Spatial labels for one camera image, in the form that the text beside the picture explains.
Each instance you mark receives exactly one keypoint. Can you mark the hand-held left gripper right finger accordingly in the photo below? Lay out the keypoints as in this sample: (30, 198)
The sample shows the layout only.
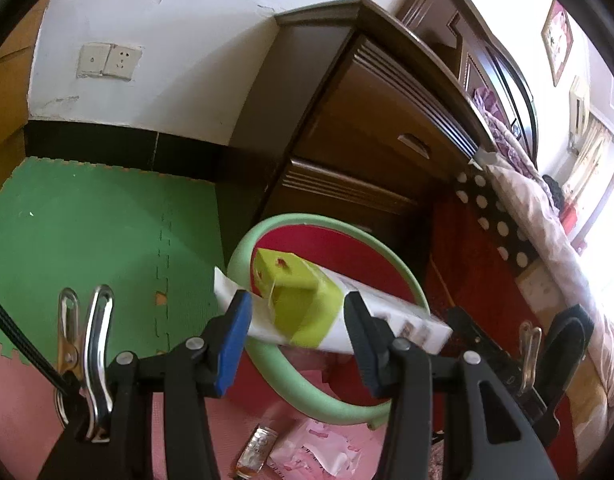
(367, 360)

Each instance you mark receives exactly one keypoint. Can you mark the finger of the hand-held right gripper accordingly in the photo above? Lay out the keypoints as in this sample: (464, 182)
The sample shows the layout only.
(479, 340)

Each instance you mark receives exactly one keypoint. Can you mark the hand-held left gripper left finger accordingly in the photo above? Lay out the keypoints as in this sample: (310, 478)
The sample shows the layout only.
(234, 345)

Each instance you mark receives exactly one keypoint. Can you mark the white and lime carton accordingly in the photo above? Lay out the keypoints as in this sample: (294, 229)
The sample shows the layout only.
(307, 300)

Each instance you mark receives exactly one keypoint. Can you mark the pink plastic bag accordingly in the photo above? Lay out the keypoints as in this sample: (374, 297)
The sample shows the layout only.
(317, 447)

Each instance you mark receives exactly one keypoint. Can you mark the red bucket with green rim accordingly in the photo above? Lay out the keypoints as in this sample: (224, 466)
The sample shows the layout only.
(337, 245)

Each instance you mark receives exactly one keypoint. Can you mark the metal clip on right gripper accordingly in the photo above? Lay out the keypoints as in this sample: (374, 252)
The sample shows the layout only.
(529, 360)

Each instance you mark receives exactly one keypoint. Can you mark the metal clip on gripper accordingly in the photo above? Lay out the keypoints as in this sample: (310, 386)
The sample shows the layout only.
(99, 360)
(529, 360)

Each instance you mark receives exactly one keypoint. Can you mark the red bed cover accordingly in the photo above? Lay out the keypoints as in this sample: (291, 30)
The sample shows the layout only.
(467, 270)

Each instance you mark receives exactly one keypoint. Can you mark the pink floral quilt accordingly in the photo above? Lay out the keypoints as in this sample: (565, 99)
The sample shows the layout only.
(552, 240)

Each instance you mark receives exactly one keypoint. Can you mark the black polka-dot blanket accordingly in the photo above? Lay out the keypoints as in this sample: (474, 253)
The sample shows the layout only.
(502, 230)

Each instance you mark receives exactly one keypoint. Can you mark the metal clip on left gripper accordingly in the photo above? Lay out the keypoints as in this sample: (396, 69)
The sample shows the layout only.
(99, 360)

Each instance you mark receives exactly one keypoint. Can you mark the black garment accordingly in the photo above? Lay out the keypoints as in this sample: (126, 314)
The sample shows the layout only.
(554, 190)

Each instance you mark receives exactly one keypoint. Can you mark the green foam floor mat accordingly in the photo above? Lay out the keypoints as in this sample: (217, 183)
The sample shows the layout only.
(87, 240)

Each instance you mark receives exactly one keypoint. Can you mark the beige curtain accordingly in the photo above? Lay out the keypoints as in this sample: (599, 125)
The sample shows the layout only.
(592, 160)

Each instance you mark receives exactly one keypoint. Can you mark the purple floral cloth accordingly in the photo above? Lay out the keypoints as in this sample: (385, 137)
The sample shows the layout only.
(507, 145)

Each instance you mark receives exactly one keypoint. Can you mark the pink foam floor mat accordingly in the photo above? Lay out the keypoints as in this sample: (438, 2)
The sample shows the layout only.
(17, 410)

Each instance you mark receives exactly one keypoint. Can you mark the dark brown wooden nightstand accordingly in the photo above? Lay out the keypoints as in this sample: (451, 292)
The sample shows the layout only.
(377, 110)

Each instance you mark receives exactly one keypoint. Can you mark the wooden wardrobe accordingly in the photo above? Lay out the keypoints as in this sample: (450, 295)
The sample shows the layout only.
(7, 100)

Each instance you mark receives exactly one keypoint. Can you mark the dark wooden headboard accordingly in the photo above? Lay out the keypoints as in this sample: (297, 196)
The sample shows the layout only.
(437, 5)

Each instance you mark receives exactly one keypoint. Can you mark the white wall air conditioner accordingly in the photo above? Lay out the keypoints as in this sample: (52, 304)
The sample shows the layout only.
(579, 105)

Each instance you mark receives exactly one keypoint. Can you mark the white five-hole wall socket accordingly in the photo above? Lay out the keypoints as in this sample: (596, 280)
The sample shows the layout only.
(122, 62)

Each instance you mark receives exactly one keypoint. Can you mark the framed wall picture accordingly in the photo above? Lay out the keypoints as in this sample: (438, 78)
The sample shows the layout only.
(557, 40)

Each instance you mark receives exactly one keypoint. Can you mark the white single-port wall outlet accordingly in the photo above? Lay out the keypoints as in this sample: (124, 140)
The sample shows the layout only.
(93, 59)

